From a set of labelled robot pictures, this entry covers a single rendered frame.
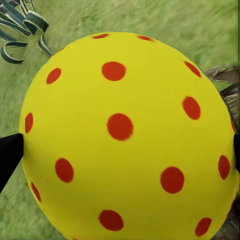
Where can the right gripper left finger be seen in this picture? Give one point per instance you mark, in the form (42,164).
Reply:
(11,152)

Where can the bush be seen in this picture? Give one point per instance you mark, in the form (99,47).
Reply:
(25,24)

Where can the wicker basket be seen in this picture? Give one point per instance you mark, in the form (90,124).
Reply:
(231,95)

